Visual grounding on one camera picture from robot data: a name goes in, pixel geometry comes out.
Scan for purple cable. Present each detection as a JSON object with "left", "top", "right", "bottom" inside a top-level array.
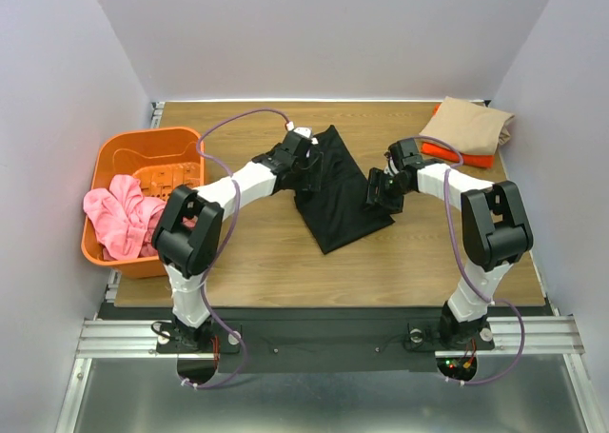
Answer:
[
  {"left": 413, "top": 136, "right": 527, "bottom": 387},
  {"left": 178, "top": 108, "right": 296, "bottom": 390}
]

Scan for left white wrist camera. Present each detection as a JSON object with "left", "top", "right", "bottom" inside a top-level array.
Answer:
[{"left": 287, "top": 126, "right": 318, "bottom": 145}]

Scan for pink t shirt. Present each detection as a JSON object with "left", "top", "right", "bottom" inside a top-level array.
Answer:
[{"left": 83, "top": 174, "right": 166, "bottom": 261}]

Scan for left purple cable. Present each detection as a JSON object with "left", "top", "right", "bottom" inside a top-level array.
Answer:
[{"left": 178, "top": 108, "right": 296, "bottom": 390}]

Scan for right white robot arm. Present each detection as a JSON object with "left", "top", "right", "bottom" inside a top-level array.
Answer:
[{"left": 365, "top": 138, "right": 534, "bottom": 347}]

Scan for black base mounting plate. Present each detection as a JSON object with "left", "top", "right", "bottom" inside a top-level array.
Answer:
[{"left": 151, "top": 307, "right": 494, "bottom": 374}]

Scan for black t shirt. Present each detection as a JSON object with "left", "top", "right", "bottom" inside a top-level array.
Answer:
[{"left": 294, "top": 125, "right": 394, "bottom": 254}]

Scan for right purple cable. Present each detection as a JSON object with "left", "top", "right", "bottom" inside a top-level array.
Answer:
[{"left": 413, "top": 136, "right": 527, "bottom": 387}]

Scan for folded tan t shirt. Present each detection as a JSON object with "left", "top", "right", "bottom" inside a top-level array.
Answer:
[{"left": 420, "top": 96, "right": 515, "bottom": 156}]

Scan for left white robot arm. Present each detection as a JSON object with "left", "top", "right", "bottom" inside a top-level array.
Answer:
[{"left": 152, "top": 128, "right": 323, "bottom": 351}]

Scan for folded orange t shirt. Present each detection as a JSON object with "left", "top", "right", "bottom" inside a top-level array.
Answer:
[{"left": 420, "top": 103, "right": 496, "bottom": 169}]

